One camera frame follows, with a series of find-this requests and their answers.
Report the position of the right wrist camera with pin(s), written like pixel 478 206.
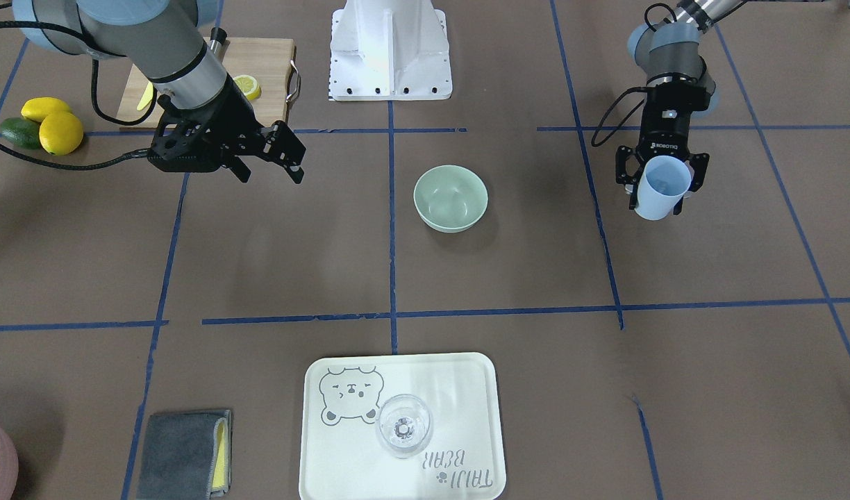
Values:
pixel 183 147

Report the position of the yellow plastic knife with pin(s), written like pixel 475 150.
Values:
pixel 146 98

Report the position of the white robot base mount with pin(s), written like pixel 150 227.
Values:
pixel 389 51

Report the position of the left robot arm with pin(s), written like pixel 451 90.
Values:
pixel 669 51

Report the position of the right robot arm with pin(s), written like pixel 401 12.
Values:
pixel 161 38

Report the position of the yellow lemon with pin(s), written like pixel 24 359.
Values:
pixel 37 109
pixel 61 133

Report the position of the clear wine glass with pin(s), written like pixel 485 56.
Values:
pixel 404 425

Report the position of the white bear serving tray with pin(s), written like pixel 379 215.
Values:
pixel 341 457

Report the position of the green ceramic bowl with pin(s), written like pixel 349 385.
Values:
pixel 450 198

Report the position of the wooden cutting board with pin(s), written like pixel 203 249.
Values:
pixel 268 60

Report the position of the lemon half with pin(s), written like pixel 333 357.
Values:
pixel 249 86

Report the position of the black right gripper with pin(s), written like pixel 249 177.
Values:
pixel 239 115

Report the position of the steel muddler rod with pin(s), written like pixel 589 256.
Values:
pixel 218 42

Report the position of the light blue plastic cup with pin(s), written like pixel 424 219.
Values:
pixel 650 204

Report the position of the grey folded cloth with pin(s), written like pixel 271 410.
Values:
pixel 187 455

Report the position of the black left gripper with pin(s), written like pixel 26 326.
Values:
pixel 667 132

